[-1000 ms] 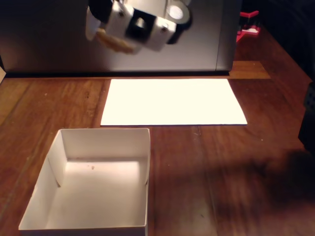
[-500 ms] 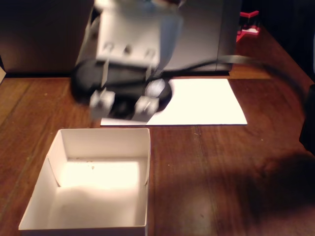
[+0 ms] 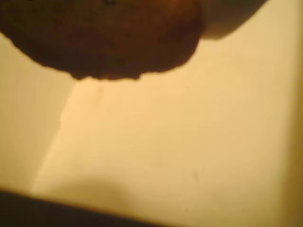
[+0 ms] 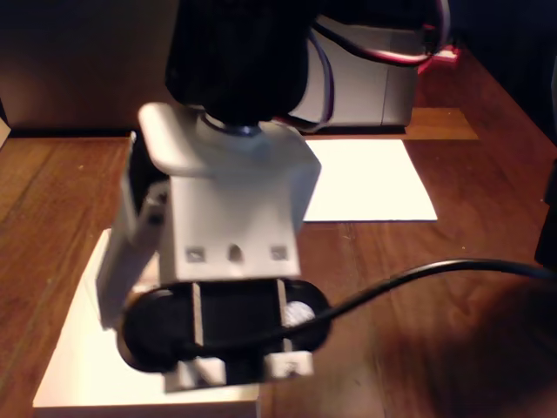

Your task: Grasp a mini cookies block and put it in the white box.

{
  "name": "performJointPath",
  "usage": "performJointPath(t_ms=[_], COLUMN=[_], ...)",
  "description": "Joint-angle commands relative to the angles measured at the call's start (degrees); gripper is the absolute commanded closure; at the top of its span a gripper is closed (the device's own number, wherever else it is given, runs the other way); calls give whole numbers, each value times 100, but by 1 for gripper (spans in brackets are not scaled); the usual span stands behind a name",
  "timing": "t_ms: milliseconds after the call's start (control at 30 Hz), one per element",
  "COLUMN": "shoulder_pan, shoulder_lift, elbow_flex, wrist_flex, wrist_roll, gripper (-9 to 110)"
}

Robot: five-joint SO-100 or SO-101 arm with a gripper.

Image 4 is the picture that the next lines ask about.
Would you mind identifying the white plastic gripper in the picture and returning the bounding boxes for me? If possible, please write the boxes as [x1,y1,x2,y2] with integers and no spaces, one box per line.
[97,102,323,332]

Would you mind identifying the white open cardboard box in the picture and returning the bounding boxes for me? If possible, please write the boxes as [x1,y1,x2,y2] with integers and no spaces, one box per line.
[32,227,263,418]

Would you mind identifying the dark grey metal case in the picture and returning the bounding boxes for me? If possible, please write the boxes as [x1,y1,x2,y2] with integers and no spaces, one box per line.
[0,0,430,137]

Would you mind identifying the white paper sheet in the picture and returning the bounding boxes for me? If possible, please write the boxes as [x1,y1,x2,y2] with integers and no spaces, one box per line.
[301,138,439,224]

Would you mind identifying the red plastic clamp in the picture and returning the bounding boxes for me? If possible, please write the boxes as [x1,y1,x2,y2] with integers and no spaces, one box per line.
[417,43,463,78]

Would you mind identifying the black camera with white mount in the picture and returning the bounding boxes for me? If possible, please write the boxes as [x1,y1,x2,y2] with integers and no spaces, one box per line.
[117,278,334,394]

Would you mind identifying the white red servo wires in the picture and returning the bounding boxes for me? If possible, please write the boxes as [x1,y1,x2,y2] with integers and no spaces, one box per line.
[278,0,453,134]

